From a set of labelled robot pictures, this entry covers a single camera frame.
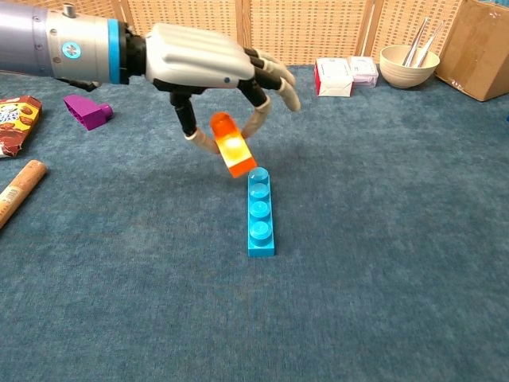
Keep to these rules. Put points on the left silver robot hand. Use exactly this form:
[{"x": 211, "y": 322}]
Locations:
[{"x": 191, "y": 55}]

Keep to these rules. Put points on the Hello Panda snack box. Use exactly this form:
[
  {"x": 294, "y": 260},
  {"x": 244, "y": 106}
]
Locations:
[{"x": 18, "y": 123}]

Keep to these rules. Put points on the clear plastic card box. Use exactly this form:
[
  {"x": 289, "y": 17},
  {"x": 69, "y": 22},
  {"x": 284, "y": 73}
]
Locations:
[{"x": 365, "y": 71}]

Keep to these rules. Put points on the metal spoon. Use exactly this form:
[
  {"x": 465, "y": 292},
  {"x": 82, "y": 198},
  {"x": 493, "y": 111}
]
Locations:
[
  {"x": 415, "y": 41},
  {"x": 430, "y": 41}
]

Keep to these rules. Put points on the white box with red logo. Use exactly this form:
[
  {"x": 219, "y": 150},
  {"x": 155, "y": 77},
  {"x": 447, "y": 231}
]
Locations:
[{"x": 332, "y": 77}]

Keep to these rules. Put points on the orange block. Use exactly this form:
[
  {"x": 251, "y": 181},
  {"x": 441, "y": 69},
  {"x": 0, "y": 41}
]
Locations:
[{"x": 234, "y": 151}]

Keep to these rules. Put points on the brown cylindrical biscuit pack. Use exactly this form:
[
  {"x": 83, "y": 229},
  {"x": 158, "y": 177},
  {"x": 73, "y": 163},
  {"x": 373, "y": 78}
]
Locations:
[{"x": 20, "y": 189}]

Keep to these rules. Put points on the long blue brick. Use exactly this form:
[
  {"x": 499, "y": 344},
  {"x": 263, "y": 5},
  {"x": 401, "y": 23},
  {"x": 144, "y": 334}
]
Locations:
[{"x": 260, "y": 223}]

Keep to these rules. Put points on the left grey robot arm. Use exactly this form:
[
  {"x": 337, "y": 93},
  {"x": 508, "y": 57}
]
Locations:
[{"x": 47, "y": 44}]

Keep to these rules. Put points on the brown cardboard box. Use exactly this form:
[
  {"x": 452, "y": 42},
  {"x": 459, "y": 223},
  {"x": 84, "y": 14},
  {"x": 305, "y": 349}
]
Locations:
[{"x": 477, "y": 47}]

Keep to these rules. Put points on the purple block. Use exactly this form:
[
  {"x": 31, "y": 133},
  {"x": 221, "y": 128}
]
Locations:
[{"x": 85, "y": 111}]

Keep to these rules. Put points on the wooden rattan folding screen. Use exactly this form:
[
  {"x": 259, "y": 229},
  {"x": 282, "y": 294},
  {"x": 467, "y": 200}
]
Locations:
[{"x": 310, "y": 28}]

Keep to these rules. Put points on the blue carpet table cover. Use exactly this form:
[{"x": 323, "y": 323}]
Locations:
[{"x": 358, "y": 258}]

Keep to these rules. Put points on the beige bowl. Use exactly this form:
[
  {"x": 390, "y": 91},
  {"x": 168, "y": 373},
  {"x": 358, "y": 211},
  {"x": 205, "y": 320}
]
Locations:
[{"x": 409, "y": 77}]

